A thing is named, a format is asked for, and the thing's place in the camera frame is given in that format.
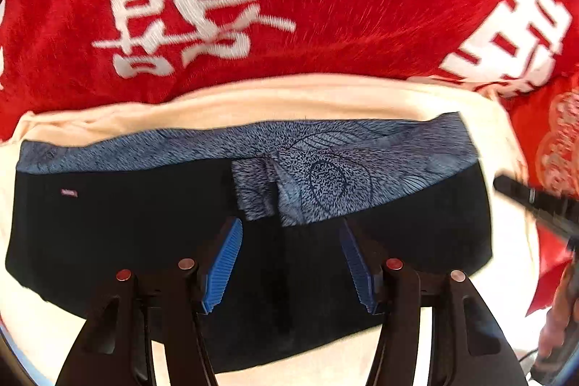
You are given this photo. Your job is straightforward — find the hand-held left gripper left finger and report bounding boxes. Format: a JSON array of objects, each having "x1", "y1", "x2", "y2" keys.
[{"x1": 54, "y1": 216, "x2": 245, "y2": 386}]

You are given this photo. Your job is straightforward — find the cream cloth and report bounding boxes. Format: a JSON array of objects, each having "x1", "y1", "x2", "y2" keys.
[{"x1": 0, "y1": 72, "x2": 541, "y2": 386}]

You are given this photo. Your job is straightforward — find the black pants with floral stripe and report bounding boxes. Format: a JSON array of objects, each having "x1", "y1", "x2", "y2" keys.
[{"x1": 4, "y1": 111, "x2": 494, "y2": 373}]

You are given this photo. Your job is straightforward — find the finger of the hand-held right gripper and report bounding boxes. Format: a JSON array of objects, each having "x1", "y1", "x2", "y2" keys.
[{"x1": 492, "y1": 174, "x2": 579, "y2": 241}]

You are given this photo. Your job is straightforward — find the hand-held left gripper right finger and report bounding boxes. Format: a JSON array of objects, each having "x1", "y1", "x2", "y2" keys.
[{"x1": 339, "y1": 218, "x2": 530, "y2": 386}]

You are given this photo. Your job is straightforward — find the person's right hand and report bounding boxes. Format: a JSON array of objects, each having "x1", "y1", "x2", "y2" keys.
[{"x1": 537, "y1": 253, "x2": 579, "y2": 369}]

